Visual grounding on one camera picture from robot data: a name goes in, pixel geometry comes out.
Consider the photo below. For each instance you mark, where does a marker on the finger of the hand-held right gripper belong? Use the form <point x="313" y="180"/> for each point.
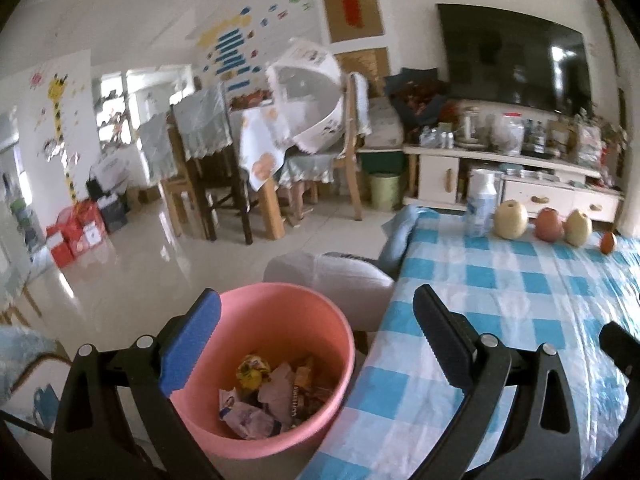
<point x="622" y="355"/>

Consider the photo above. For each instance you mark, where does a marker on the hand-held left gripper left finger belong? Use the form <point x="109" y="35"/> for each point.
<point x="190" y="350"/>

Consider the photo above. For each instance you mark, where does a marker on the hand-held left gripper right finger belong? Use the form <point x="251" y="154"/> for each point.
<point x="445" y="340"/>

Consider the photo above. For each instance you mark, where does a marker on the yellow green wrapper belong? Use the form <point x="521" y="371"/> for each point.
<point x="252" y="370"/>

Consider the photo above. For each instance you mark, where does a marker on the white blue pouch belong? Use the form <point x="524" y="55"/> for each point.
<point x="245" y="415"/>

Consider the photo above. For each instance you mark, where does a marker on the grey printed packet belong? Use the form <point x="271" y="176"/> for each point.
<point x="280" y="387"/>

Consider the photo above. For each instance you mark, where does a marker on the dark snack wrapper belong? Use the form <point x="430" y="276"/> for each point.
<point x="296" y="405"/>

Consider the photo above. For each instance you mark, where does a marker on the pink plastic bucket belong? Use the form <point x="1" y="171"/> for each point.
<point x="320" y="340"/>

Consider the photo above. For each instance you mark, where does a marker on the blue checkered tablecloth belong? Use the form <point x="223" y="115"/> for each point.
<point x="500" y="280"/>

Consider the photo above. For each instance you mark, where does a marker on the blue denim cloth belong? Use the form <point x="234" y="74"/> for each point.
<point x="402" y="235"/>

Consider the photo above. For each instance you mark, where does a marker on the orange tangerine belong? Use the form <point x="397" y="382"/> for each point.
<point x="608" y="242"/>

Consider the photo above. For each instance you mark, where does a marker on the grey cushioned stool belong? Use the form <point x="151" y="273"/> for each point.
<point x="335" y="280"/>

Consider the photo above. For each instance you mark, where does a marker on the yellow pear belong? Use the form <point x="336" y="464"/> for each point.
<point x="578" y="227"/>
<point x="511" y="219"/>

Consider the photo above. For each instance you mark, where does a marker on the white plastic bottle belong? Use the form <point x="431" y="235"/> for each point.
<point x="481" y="205"/>

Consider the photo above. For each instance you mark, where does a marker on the red apple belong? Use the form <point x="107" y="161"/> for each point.
<point x="549" y="225"/>

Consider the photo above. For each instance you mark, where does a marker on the red gift box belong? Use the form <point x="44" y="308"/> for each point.
<point x="62" y="247"/>
<point x="86" y="232"/>

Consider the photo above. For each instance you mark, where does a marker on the black bag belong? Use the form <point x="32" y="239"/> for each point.
<point x="112" y="210"/>

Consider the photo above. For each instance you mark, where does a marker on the white cabinet stand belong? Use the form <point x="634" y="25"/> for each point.
<point x="435" y="180"/>

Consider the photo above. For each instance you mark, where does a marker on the green waste bin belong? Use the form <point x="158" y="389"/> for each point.
<point x="385" y="190"/>

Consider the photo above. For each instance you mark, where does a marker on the dark wooden chair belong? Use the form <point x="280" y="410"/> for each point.
<point x="220" y="185"/>

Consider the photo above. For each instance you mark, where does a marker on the blue fluffy cloth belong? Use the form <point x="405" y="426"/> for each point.
<point x="20" y="355"/>

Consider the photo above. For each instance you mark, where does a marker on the dark green box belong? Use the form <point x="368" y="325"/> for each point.
<point x="382" y="161"/>

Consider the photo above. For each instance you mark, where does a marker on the light wooden chair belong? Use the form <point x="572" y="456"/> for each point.
<point x="352" y="170"/>

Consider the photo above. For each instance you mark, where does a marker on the white cardboard box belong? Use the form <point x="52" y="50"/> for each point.
<point x="110" y="172"/>

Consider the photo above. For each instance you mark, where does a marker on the row of small glass jars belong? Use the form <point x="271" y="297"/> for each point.
<point x="437" y="137"/>

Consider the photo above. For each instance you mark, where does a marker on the white floral dining tablecloth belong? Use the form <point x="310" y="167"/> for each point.
<point x="260" y="150"/>

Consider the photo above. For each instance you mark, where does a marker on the pile of bagged goods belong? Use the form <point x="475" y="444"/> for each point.
<point x="587" y="145"/>

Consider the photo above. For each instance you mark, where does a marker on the grey lace seat cover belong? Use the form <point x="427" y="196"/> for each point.
<point x="305" y="167"/>

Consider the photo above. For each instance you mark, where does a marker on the clear electric kettle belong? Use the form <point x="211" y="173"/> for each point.
<point x="467" y="125"/>

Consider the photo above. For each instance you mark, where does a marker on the clear jar red lid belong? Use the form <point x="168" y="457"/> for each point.
<point x="507" y="132"/>

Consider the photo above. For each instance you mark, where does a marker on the small water bottle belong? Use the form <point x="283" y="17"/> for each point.
<point x="529" y="130"/>
<point x="540" y="130"/>

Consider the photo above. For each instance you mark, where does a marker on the grey lace chair cover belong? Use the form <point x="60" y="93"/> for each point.
<point x="200" y="120"/>

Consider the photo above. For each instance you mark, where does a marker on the pile of dark bags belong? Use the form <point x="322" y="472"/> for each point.
<point x="415" y="95"/>

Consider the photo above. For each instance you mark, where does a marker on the glass door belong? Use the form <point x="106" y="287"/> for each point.
<point x="145" y="105"/>

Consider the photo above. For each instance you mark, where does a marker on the white lace chair cover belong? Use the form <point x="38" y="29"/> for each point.
<point x="360" y="105"/>

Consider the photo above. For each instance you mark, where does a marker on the brown cork board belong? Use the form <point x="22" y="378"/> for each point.
<point x="362" y="67"/>

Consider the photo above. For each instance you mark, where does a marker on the black television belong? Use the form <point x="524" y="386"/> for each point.
<point x="515" y="55"/>

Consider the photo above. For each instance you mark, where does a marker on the giraffe wall sticker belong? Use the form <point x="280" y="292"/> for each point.
<point x="59" y="125"/>

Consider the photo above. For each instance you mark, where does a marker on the blue wall sticker chart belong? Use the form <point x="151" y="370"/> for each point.
<point x="235" y="50"/>

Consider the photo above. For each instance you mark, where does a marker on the red wall scroll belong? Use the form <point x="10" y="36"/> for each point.
<point x="350" y="0"/>

